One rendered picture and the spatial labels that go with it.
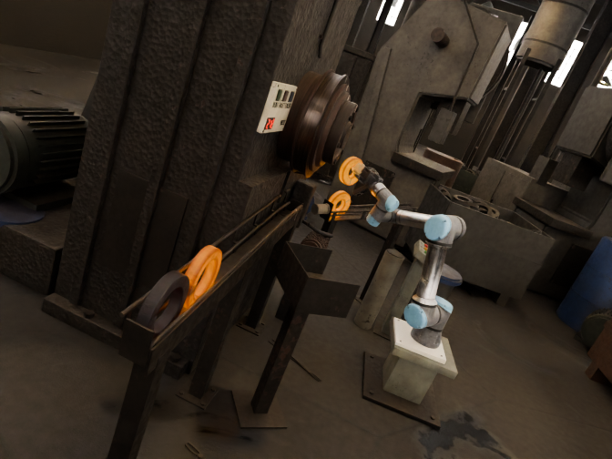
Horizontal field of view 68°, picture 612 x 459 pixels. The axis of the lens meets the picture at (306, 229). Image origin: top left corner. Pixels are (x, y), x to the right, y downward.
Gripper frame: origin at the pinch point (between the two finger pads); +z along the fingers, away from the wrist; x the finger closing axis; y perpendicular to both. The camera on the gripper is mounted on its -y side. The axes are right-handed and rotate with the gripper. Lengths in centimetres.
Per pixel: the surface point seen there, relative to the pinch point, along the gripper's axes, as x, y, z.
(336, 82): 56, 43, -12
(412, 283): -48, -42, -50
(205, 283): 116, -11, -67
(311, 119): 64, 27, -19
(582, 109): -336, 90, 52
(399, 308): -48, -60, -54
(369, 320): -37, -75, -49
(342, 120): 50, 32, -21
